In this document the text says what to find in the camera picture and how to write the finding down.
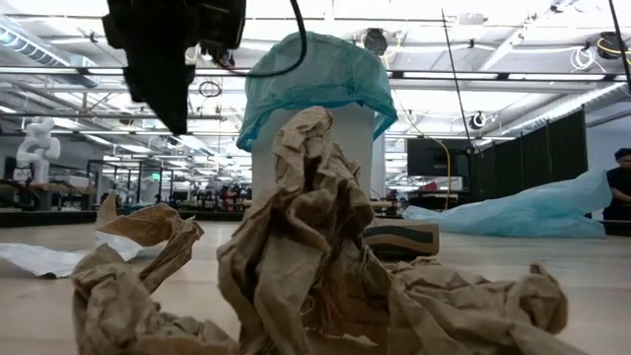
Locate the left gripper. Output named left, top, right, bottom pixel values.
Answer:
left=102, top=0, right=246, bottom=137

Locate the light blue trash bag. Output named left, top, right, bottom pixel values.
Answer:
left=402, top=167, right=613, bottom=240

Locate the teal plastic trash bag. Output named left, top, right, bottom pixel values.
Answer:
left=236, top=31, right=398, bottom=153

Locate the thin black pole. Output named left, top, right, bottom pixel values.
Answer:
left=441, top=8, right=475, bottom=149

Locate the black table frame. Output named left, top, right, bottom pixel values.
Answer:
left=0, top=209, right=247, bottom=229

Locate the black monitor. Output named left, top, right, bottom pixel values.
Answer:
left=406, top=137, right=472, bottom=178

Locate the black partition screen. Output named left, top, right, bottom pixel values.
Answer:
left=470, top=106, right=589, bottom=202

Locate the white robot figure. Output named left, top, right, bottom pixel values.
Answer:
left=13, top=116, right=62, bottom=183

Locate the person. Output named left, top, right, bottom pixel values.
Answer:
left=601, top=147, right=631, bottom=221

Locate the slanted black pole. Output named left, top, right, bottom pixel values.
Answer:
left=608, top=0, right=631, bottom=93

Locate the large brown paper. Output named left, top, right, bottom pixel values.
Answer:
left=71, top=106, right=588, bottom=355

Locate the white plastic trash bin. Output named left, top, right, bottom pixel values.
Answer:
left=250, top=102, right=388, bottom=199

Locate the white plastic wrapper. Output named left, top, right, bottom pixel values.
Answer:
left=0, top=230, right=149, bottom=279

